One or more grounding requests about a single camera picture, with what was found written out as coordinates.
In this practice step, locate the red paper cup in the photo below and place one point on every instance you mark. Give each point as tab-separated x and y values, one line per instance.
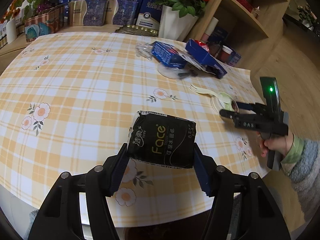
227	55

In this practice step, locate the orange artificial flowers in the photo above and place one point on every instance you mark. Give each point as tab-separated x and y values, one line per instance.
12	11

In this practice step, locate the white ribbed vase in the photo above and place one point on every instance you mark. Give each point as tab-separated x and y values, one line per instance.
12	31

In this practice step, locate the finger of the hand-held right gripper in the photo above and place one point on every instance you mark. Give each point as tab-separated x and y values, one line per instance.
246	105
228	115

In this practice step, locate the white faceted vase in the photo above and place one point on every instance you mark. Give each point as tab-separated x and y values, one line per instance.
175	23

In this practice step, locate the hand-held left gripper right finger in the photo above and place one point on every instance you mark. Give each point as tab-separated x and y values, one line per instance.
200	171

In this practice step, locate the purple artificial flowers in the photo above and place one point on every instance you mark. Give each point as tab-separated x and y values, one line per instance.
45	8

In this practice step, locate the teal shell ornament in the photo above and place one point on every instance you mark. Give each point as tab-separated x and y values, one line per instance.
38	32

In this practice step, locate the blue illustrated box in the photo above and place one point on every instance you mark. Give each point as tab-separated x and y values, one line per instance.
221	33

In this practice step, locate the person's right forearm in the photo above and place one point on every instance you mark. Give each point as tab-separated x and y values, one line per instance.
305	175

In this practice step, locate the crumpled clear plastic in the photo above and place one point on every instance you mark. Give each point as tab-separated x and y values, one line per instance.
143	51

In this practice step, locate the navy box with white emblem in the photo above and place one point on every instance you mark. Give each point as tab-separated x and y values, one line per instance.
148	15

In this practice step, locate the gold leaf tray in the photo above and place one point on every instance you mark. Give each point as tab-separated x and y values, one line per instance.
137	30

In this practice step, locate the brown glass cup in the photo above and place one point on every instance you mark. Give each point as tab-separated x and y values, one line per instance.
215	48

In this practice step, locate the striped planter box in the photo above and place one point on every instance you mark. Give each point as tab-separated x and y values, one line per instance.
45	17

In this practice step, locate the yellow plaid floral tablecloth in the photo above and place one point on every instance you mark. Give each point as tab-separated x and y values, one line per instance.
87	80

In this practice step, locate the stack of pastel cups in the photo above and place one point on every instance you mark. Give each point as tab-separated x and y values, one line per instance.
209	30

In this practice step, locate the gold and blue gift box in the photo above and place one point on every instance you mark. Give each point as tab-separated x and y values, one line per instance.
87	12
122	12

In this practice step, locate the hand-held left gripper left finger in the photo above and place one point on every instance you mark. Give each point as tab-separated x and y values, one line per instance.
120	171

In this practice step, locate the wooden shelf unit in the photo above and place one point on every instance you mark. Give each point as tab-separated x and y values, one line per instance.
250	30

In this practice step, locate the clear round plastic lid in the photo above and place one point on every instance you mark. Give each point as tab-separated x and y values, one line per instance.
217	106

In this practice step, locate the black TV stand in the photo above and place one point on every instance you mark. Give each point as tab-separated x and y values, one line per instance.
300	27

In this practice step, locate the blue ice cream box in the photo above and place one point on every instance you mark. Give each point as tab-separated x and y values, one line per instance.
167	53

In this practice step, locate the blue coffee box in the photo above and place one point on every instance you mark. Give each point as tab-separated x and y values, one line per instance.
208	60

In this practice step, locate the black tissue pack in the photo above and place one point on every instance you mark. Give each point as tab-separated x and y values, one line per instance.
162	140

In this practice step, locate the cream plastic spork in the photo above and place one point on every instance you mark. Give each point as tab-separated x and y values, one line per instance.
202	90

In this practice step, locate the glass perfume bottle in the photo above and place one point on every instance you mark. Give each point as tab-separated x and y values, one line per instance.
256	12

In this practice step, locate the small blue box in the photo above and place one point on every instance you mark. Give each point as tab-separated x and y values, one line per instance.
235	58

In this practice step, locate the pink rose plant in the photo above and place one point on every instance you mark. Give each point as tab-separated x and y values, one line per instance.
306	16

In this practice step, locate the person's right hand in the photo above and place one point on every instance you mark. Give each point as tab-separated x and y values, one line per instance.
277	146

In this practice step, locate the red snack bag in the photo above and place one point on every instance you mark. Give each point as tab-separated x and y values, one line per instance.
203	45

